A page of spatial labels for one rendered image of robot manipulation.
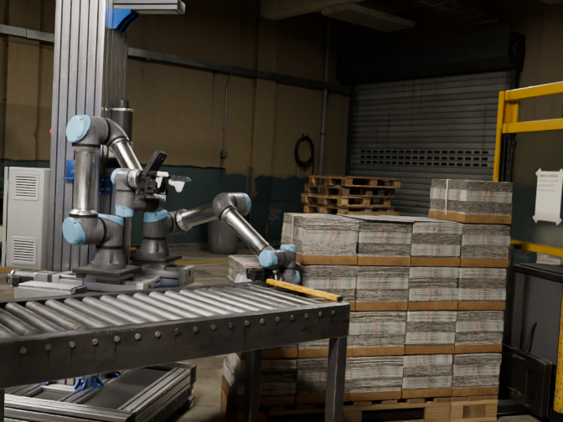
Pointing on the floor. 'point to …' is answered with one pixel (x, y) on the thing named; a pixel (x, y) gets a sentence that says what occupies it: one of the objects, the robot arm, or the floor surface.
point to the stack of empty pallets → (348, 194)
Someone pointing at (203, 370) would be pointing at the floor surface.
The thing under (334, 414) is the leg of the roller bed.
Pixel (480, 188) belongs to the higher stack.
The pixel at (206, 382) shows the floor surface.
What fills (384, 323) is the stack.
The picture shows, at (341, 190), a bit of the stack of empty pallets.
